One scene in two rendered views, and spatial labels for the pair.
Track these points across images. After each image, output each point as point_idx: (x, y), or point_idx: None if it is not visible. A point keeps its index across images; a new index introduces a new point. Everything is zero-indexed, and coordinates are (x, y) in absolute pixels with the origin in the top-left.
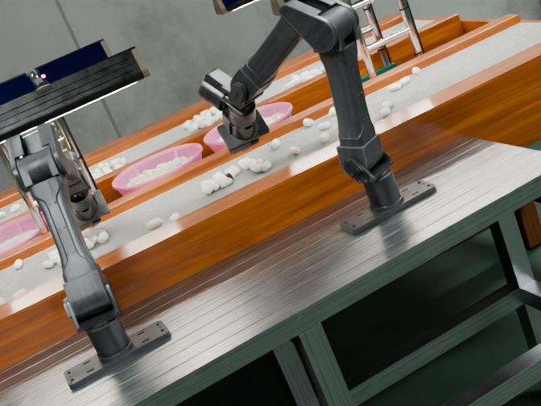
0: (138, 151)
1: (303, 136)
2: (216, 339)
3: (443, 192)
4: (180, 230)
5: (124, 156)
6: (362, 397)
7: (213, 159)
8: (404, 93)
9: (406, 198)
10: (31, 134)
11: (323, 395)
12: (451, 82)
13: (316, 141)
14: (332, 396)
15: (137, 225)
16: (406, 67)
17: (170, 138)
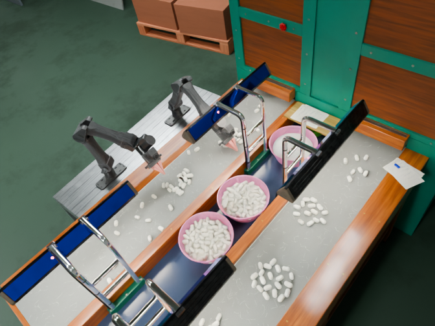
0: (312, 244)
1: (159, 217)
2: (147, 122)
3: (93, 182)
4: (172, 138)
5: (319, 238)
6: None
7: (200, 194)
8: None
9: (104, 177)
10: (186, 83)
11: None
12: (88, 253)
13: (148, 208)
14: None
15: (211, 152)
16: (113, 280)
17: (293, 258)
